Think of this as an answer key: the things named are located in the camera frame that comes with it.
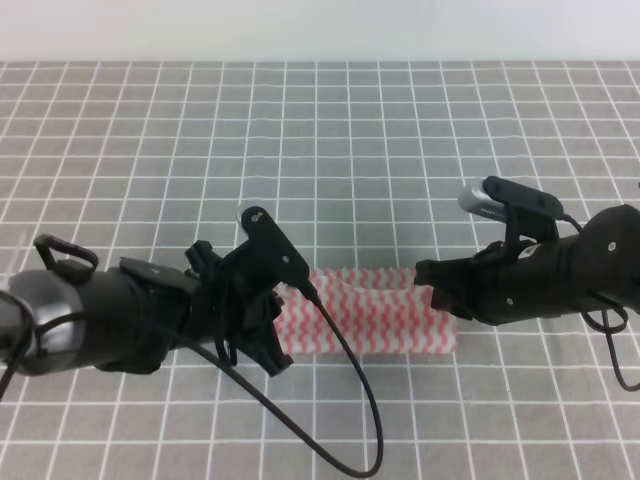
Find grey checked tablecloth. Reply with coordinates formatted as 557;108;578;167
1;61;639;479

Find pink wavy striped towel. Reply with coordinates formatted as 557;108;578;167
275;268;457;354

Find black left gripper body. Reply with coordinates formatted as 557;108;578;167
185;240;277;360

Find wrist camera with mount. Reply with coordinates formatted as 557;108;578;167
222;205;310;303
458;176;564;245

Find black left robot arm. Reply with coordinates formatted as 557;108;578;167
1;234;293;376

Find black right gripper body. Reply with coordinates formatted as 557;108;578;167
447;242;535;325

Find black left camera cable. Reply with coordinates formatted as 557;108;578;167
174;279;385;477

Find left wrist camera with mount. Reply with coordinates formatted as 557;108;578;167
222;205;310;303

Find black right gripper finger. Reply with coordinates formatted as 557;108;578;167
414;259;460;286
431;287;475;320

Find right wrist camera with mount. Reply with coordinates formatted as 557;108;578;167
458;176;564;245

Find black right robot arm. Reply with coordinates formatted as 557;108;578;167
414;205;639;326

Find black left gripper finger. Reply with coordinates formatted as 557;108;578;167
244;335;293;378
259;292;283;325

